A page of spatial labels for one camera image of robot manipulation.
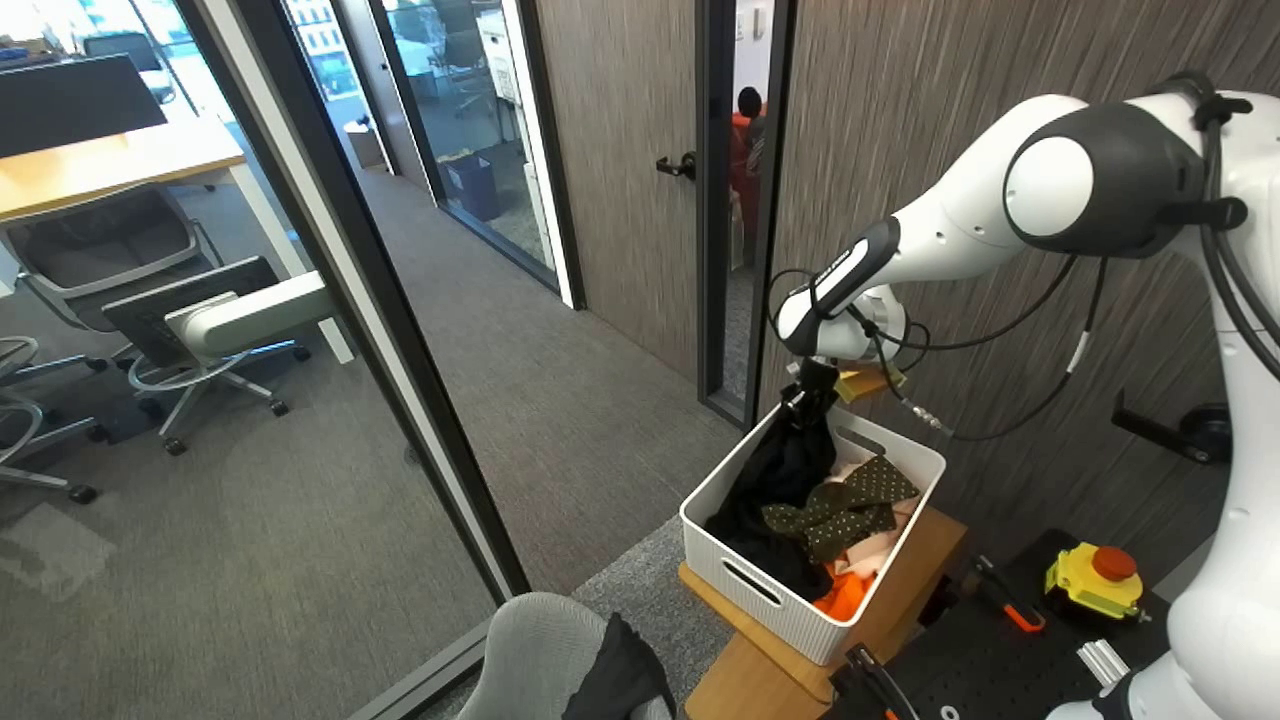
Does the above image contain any pale pink cloth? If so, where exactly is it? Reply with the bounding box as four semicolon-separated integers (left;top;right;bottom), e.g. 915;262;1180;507
828;431;925;575

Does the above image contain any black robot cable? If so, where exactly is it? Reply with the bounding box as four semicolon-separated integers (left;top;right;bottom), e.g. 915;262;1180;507
765;253;1086;362
854;253;1113;450

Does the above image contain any olive dotted cloth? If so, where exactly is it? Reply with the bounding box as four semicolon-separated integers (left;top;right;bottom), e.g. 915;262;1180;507
760;456;925;567

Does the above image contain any black cloth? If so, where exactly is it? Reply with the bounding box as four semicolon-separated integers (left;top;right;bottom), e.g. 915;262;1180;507
702;381;849;600

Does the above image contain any wooden office desk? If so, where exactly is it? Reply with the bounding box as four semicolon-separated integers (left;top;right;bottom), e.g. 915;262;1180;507
0;112;359;370

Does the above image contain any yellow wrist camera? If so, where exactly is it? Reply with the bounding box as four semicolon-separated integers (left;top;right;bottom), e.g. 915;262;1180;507
838;364;895;410

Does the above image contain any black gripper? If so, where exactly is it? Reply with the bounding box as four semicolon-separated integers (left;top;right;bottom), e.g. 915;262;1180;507
788;352;849;410

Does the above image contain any black monitor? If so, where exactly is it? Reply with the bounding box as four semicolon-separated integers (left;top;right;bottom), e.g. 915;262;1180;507
0;53;172;160

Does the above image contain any orange cloth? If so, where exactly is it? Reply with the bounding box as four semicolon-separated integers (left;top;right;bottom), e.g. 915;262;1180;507
812;567;881;624

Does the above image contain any white plastic basket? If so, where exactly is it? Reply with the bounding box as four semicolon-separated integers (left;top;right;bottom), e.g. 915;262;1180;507
675;384;951;672

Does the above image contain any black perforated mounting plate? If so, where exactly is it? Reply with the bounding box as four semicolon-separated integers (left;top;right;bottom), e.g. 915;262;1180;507
818;527;1206;720

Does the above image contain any black clamp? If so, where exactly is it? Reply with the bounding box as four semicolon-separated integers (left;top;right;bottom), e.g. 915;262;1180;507
828;646;928;720

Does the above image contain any black glass partition frame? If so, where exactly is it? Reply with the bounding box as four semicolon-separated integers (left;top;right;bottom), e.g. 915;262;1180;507
175;0;537;607

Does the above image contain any grey mesh office chair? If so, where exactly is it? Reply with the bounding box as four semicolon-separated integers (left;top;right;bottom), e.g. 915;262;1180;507
0;196;227;342

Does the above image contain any aluminium profile piece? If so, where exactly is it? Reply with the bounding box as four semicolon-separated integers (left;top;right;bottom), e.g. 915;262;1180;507
1074;635;1139;691

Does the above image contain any yellow emergency stop button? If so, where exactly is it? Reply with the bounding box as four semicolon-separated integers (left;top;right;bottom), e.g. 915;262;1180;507
1042;537;1153;628

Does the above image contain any person in orange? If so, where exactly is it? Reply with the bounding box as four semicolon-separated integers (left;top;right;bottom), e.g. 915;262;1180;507
723;85;771;264

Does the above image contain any office chair with white armrest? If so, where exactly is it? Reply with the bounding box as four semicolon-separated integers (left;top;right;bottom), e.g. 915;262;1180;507
95;253;339;460

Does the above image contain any grey fabric chair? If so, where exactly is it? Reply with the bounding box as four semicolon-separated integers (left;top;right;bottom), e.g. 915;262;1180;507
452;587;685;720

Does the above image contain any large black door handle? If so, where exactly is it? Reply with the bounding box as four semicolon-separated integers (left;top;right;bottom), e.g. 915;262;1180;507
1110;389;1236;467

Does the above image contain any metal base office chair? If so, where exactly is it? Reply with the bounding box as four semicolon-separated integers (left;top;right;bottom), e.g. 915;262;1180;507
0;334;110;507

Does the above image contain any orange handled tool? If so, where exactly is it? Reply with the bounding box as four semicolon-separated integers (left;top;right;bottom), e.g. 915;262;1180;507
971;553;1053;640

